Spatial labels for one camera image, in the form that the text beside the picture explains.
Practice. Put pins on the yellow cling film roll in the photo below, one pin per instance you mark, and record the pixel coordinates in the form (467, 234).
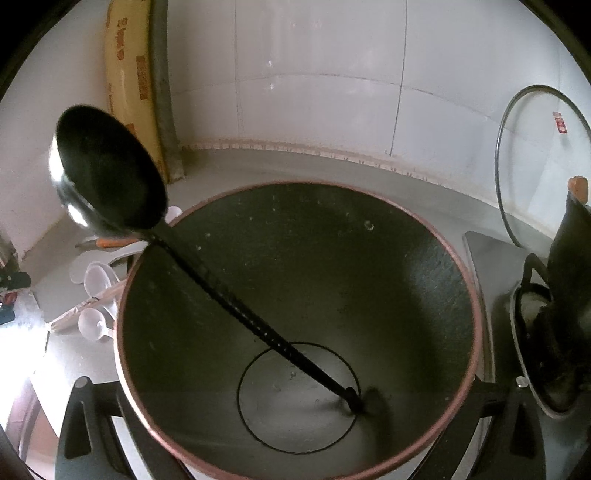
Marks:
(129, 69)

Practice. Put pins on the white dimpled rice paddle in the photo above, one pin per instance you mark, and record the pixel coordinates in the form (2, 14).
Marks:
(129, 251)

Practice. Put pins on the black clay pot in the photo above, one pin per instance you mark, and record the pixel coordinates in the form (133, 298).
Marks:
(572, 277)

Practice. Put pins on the red metal utensil canister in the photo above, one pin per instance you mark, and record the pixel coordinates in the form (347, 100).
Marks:
(369, 277)

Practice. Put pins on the paper-wrapped chopsticks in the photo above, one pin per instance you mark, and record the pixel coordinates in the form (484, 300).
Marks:
(78, 314)

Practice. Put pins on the glass pot lid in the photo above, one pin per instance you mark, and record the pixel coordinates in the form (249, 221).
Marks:
(531, 161)

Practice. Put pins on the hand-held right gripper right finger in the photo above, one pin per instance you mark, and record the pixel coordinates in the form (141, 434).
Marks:
(517, 438)

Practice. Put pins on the grey wall pipe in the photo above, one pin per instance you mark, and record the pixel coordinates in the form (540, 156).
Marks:
(164, 92)

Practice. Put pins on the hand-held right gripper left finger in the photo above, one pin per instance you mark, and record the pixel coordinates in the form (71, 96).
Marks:
(113, 429)

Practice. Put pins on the small white spoon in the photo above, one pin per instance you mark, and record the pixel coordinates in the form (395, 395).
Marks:
(94, 323)

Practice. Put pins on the white printed rice paddle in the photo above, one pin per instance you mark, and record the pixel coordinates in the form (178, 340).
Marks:
(99, 281)

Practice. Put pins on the steel gas stove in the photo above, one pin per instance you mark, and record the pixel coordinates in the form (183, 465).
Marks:
(489, 277)

